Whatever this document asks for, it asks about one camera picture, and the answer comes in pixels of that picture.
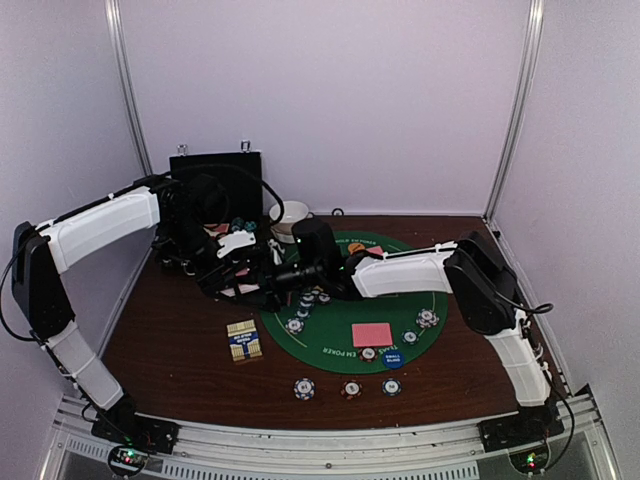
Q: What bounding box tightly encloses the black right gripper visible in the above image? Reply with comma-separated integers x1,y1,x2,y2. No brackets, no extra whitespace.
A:
234,251,324,312

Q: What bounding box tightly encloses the pink backed card deck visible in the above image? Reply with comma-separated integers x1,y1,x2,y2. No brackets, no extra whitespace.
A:
234,268,260,295

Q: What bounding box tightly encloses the orange big blind button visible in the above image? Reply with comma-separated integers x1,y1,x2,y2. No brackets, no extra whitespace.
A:
348,243,366,254

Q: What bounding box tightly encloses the blue white chip stack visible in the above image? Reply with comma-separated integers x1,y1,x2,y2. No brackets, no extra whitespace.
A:
293,377,316,401

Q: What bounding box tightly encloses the blue small blind button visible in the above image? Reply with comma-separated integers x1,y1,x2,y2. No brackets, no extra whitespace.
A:
381,350,405,370

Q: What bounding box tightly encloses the single blue chip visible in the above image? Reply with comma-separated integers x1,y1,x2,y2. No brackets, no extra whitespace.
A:
402,330,419,345

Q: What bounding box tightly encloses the dark blue green chip stack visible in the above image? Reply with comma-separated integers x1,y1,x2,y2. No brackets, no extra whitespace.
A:
381,378,402,396

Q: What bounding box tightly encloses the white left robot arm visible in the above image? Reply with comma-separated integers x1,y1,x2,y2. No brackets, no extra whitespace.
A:
11,175,264,444

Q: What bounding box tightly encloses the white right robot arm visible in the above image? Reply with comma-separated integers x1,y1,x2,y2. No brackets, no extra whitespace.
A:
262,232,551,442

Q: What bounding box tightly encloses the white scalloped dish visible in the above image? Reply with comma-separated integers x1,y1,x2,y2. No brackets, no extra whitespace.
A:
270,212,314,244

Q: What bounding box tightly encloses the red playing card deck case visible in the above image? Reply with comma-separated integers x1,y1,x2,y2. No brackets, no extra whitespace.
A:
206,223,230,235

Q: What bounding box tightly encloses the green round poker mat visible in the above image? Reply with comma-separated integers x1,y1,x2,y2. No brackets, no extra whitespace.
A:
257,230,448,375

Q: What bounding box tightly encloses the gold card box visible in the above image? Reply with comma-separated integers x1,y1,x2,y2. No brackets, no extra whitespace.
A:
226,319,263,362

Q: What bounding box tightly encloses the white ceramic bowl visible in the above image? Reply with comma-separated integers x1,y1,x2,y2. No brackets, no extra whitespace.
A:
269,200,311,234

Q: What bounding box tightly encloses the black poker chip case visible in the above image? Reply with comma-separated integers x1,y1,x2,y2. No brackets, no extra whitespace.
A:
151,153,265,275

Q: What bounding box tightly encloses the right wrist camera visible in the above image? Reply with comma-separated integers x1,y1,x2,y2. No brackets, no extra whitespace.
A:
292,217,344,272

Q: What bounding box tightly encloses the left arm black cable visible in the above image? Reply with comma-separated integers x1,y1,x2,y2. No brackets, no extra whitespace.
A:
169,165,286,236

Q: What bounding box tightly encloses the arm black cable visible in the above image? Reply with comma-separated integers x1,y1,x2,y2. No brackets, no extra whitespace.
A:
169,165,286,236
499,279,576,451

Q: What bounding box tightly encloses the aluminium front rail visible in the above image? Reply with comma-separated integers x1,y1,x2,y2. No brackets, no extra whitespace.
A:
36,394,624,479

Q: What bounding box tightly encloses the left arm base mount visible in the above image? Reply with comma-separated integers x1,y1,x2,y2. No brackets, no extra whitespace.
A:
91,392,180,454

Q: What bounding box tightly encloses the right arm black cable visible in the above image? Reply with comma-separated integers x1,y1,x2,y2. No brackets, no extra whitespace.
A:
499,279,576,451

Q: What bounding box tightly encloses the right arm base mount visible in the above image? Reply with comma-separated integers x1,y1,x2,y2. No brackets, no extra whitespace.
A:
478,404,564,452

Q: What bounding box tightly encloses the aluminium frame post left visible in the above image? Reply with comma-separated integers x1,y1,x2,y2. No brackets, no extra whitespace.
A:
104,0,153,175

